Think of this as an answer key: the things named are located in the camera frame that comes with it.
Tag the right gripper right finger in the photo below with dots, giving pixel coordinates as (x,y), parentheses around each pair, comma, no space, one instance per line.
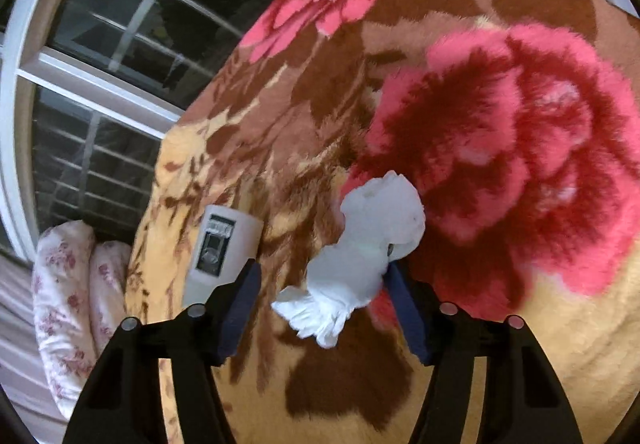
(521,397)

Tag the white remote control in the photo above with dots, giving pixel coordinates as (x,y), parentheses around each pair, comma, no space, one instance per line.
(227,238)

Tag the white tissue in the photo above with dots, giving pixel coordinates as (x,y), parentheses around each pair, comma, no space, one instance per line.
(384,221)

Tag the folded floral white quilt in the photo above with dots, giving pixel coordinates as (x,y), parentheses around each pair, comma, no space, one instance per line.
(78,293)

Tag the window with metal bars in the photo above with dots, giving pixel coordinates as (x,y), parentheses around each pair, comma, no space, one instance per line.
(88,90)

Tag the floral plush bed blanket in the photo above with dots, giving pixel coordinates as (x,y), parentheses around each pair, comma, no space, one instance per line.
(518,123)

